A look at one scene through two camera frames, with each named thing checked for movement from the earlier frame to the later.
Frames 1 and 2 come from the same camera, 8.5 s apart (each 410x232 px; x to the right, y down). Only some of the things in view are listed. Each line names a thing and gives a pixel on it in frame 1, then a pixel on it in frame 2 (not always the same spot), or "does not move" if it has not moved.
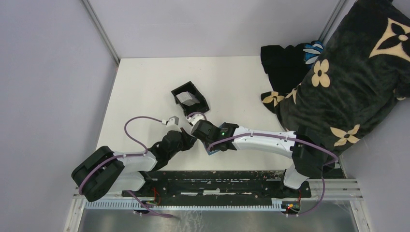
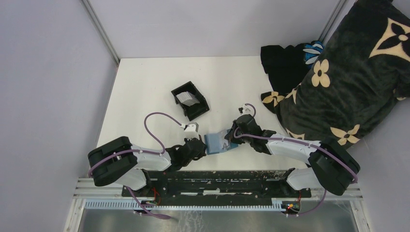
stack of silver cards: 187,98 does not move
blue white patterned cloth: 312,51 does not move
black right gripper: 210,124 -> 230,136
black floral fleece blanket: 360,69 does not move
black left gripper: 189,140 -> 202,153
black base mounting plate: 252,186 does not move
